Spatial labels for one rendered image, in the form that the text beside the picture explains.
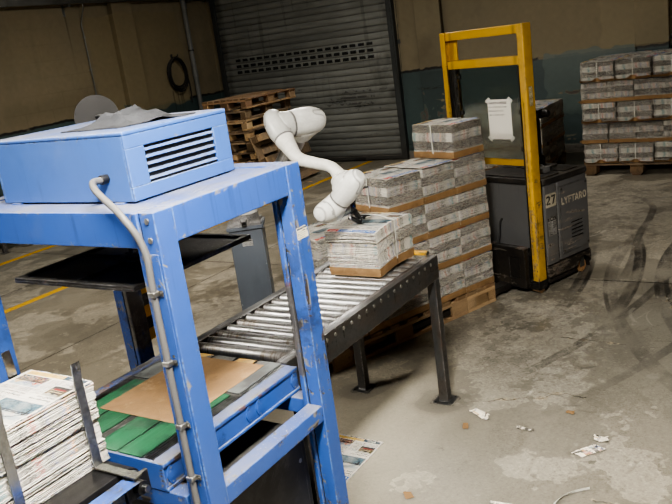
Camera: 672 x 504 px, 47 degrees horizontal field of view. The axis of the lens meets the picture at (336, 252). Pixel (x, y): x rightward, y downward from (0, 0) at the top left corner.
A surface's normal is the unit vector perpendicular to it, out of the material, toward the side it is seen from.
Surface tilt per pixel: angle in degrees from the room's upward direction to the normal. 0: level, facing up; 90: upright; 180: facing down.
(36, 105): 90
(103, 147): 90
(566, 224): 90
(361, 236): 94
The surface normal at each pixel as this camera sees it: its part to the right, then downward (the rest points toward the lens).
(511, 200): -0.78, 0.26
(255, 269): 0.05, 0.26
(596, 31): -0.52, 0.29
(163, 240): 0.84, 0.03
